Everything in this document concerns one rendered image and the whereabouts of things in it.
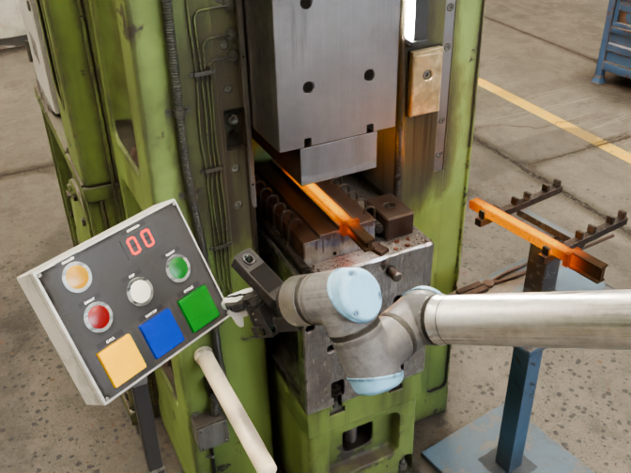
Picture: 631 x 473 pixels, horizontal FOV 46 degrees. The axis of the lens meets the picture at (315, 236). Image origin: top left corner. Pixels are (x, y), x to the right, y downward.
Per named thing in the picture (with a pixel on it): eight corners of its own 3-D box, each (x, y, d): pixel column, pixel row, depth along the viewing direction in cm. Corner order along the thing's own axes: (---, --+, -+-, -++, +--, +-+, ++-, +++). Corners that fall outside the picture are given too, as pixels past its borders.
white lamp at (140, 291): (155, 300, 145) (152, 282, 143) (131, 308, 143) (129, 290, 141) (150, 292, 147) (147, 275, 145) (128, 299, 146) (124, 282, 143)
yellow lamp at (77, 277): (93, 287, 137) (89, 267, 134) (68, 294, 135) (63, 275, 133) (90, 279, 139) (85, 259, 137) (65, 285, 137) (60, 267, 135)
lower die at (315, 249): (374, 245, 188) (375, 216, 184) (303, 266, 181) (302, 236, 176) (303, 177, 220) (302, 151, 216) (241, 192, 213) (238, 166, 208)
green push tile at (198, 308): (221, 315, 155) (205, 284, 153) (195, 333, 150) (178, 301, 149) (216, 315, 156) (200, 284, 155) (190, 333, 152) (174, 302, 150)
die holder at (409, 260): (424, 371, 213) (435, 241, 189) (306, 416, 199) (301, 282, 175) (334, 272, 256) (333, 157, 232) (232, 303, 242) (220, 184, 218)
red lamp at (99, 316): (115, 327, 138) (111, 309, 136) (89, 334, 137) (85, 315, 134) (111, 317, 141) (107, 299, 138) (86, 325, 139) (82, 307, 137)
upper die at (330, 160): (377, 167, 176) (377, 130, 171) (300, 186, 169) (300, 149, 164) (300, 108, 208) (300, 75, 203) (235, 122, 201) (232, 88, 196)
